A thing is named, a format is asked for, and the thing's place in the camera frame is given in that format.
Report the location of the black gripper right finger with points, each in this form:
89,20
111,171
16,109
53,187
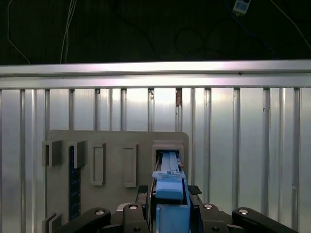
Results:
209,218

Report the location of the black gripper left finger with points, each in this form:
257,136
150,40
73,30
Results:
131,218

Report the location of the hard disk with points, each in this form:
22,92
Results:
170,187

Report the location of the blue RAM stick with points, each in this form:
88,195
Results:
74,182

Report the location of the grey parts rack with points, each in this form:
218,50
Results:
114,145

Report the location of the white power strip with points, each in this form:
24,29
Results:
241,6

